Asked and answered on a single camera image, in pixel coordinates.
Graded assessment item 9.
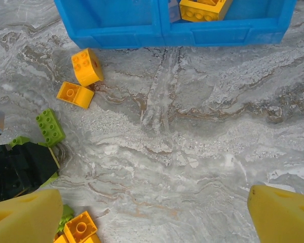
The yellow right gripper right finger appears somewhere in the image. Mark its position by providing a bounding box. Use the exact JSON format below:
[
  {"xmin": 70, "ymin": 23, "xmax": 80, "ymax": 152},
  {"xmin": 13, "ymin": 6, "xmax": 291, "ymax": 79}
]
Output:
[{"xmin": 247, "ymin": 185, "xmax": 304, "ymax": 243}]

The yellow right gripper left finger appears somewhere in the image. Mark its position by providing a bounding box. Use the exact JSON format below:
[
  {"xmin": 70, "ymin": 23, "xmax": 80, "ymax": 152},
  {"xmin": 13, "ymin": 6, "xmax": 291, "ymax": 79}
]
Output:
[{"xmin": 0, "ymin": 189, "xmax": 64, "ymax": 243}]

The green two-by-four lego brick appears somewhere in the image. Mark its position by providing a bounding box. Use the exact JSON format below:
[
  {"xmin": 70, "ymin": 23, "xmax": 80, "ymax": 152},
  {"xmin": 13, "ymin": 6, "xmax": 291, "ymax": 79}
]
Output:
[
  {"xmin": 9, "ymin": 136, "xmax": 59, "ymax": 188},
  {"xmin": 35, "ymin": 108, "xmax": 66, "ymax": 148}
]

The green lego piece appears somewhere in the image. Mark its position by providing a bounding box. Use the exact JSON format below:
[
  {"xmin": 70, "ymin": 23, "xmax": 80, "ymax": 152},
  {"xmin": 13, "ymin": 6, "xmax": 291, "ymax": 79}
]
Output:
[{"xmin": 55, "ymin": 204, "xmax": 75, "ymax": 235}]

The yellow two-by-two lego brick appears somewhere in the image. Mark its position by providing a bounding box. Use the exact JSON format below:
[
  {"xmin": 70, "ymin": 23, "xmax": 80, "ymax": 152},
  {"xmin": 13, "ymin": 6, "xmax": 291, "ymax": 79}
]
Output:
[
  {"xmin": 71, "ymin": 48, "xmax": 104, "ymax": 87},
  {"xmin": 56, "ymin": 81, "xmax": 95, "ymax": 110},
  {"xmin": 63, "ymin": 211, "xmax": 98, "ymax": 243}
]

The blue plastic bin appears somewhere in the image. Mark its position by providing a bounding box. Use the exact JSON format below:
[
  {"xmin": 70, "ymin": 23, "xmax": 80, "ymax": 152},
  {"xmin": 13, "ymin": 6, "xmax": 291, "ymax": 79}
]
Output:
[
  {"xmin": 159, "ymin": 0, "xmax": 297, "ymax": 48},
  {"xmin": 54, "ymin": 0, "xmax": 165, "ymax": 49}
]

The blue lego brick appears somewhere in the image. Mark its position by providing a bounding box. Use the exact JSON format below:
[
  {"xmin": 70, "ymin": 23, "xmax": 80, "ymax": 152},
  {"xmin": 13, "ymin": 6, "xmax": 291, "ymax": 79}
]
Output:
[{"xmin": 168, "ymin": 0, "xmax": 181, "ymax": 24}]

